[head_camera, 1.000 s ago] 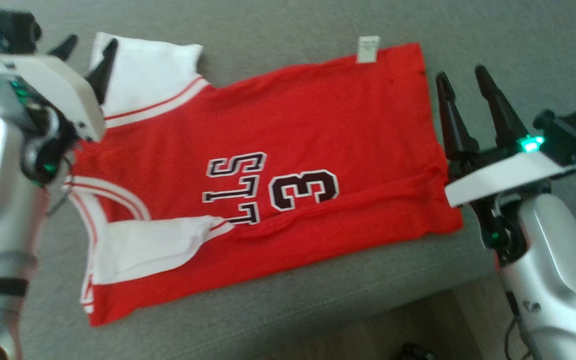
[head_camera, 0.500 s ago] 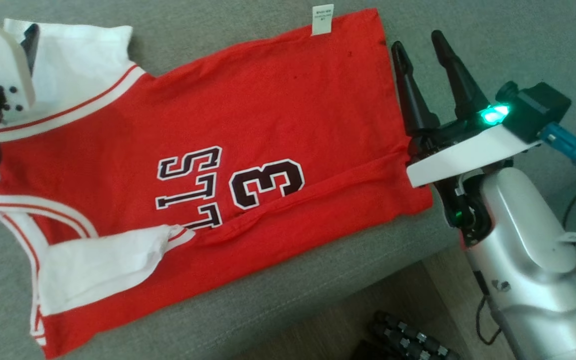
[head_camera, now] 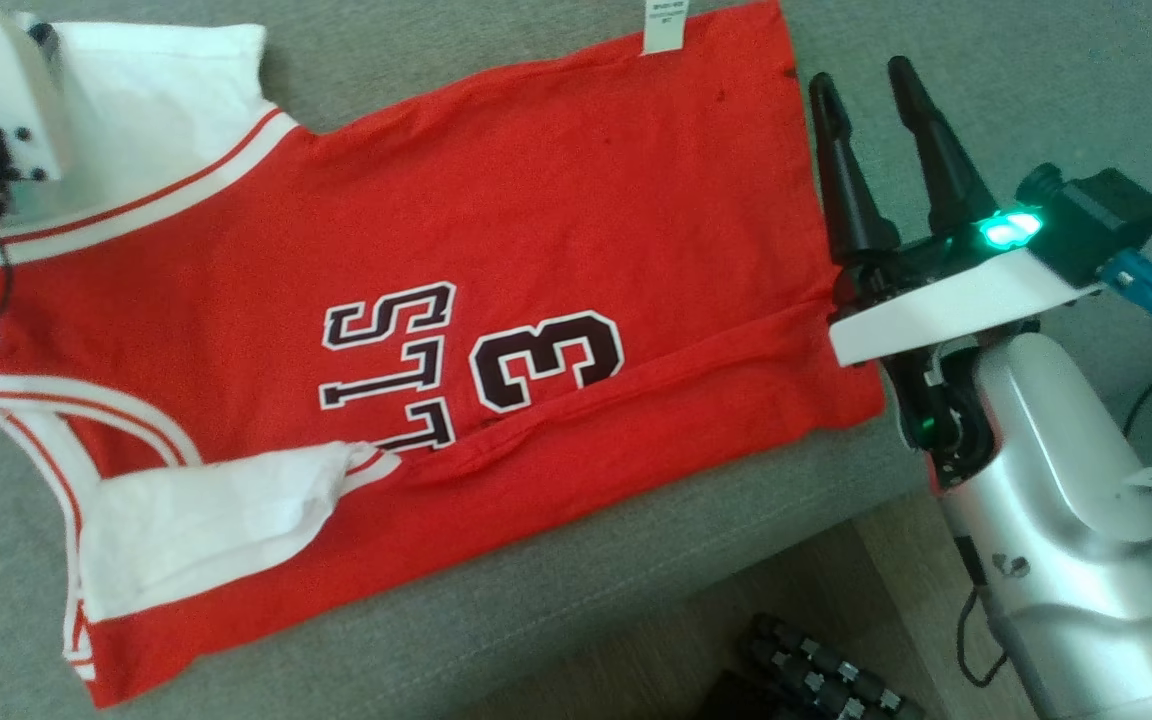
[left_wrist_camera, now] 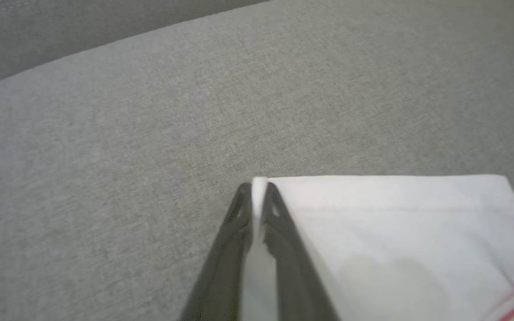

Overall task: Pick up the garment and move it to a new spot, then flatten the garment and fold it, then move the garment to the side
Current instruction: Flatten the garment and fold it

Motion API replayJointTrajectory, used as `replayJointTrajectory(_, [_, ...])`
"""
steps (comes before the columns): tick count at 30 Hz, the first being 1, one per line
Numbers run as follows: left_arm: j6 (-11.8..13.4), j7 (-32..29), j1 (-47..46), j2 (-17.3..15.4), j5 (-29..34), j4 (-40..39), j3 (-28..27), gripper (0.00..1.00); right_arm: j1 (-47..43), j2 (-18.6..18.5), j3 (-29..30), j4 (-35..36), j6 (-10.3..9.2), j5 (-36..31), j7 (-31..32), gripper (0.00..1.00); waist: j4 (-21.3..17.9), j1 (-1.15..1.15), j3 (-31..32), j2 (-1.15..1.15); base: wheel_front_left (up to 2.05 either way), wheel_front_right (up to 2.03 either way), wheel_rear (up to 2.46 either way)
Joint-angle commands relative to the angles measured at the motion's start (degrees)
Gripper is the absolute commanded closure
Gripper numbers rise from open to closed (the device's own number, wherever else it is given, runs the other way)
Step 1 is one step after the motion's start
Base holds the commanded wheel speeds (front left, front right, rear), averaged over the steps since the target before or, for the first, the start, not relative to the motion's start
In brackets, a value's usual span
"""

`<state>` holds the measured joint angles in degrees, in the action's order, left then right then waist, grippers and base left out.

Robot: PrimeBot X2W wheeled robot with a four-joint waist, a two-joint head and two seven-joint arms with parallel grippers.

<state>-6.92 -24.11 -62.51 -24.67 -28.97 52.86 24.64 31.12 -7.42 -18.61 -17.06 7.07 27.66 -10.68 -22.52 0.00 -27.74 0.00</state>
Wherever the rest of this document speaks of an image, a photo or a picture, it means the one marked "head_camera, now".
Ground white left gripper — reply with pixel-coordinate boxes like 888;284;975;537
0;0;72;251

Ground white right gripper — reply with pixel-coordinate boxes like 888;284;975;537
808;55;1102;491

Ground red jersey with white sleeves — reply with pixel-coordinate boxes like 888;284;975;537
0;0;887;709

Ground black roller base wheel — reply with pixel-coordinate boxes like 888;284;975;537
696;612;927;720

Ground large grey sofa seat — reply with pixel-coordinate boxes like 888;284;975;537
0;0;1152;720

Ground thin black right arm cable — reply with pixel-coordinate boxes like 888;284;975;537
954;585;1012;691

